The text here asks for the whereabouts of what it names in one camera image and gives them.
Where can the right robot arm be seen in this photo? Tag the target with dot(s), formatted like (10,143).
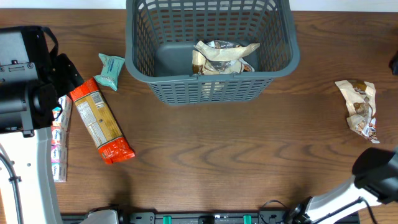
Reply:
(374,174)

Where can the Kleenex tissue multipack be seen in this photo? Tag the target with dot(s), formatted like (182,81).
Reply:
(60,128)

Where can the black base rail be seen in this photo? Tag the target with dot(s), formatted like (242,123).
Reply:
(263,216)

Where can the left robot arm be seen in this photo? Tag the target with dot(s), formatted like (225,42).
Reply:
(34,75)

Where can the grey plastic mesh basket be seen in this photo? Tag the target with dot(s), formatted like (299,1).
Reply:
(161,35)

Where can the orange cracker package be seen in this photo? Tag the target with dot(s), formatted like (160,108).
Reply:
(100,123)

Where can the brown white snack bag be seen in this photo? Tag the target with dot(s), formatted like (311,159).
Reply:
(202,66)
(360,98)
(224,55)

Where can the teal snack packet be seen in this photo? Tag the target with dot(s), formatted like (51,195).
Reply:
(112,66)

